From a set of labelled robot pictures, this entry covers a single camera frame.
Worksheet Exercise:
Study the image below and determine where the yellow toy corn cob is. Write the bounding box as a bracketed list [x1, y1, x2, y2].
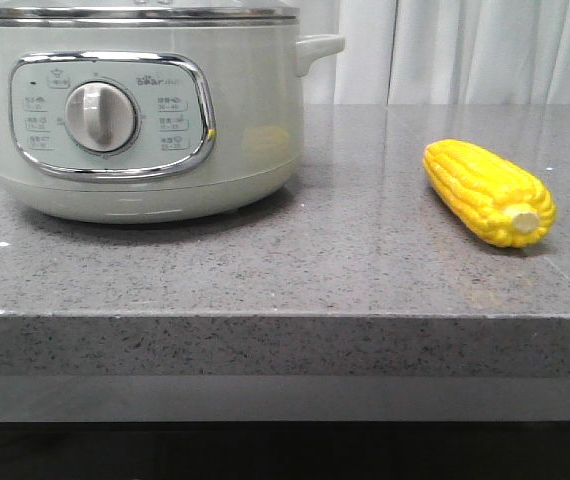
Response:
[423, 139, 557, 248]

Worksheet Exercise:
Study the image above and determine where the glass pot lid with knob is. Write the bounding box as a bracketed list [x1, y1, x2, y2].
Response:
[0, 1, 300, 28]

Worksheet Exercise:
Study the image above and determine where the pale green electric cooking pot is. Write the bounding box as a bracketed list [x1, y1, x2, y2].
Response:
[0, 21, 345, 224]

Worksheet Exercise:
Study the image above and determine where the white pleated curtain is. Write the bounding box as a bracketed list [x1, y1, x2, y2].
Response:
[297, 1, 570, 104]

